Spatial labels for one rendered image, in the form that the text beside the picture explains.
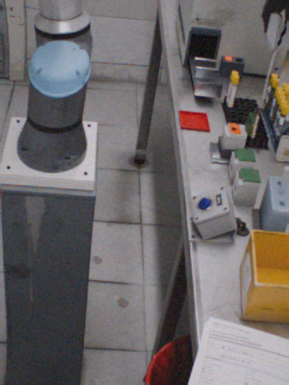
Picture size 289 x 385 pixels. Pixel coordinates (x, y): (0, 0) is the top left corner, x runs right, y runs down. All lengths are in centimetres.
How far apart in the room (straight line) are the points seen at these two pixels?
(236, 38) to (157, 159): 121
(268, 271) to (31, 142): 52
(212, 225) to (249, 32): 67
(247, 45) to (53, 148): 68
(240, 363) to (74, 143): 55
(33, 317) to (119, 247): 90
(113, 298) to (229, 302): 115
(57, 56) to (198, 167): 40
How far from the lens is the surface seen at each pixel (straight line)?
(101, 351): 219
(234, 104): 167
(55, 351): 179
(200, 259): 128
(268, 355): 115
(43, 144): 135
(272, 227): 130
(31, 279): 157
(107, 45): 329
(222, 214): 127
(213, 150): 151
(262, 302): 116
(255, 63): 184
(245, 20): 178
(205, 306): 121
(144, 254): 249
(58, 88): 127
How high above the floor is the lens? 178
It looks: 41 degrees down
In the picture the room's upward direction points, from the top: 9 degrees clockwise
